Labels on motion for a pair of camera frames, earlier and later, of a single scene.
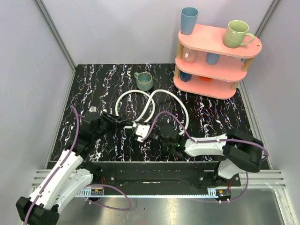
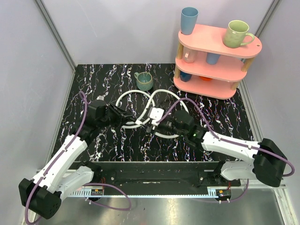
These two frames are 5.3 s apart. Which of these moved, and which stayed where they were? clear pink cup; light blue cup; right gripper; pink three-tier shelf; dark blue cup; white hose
Moved: white hose; right gripper
Stayed: dark blue cup; pink three-tier shelf; light blue cup; clear pink cup
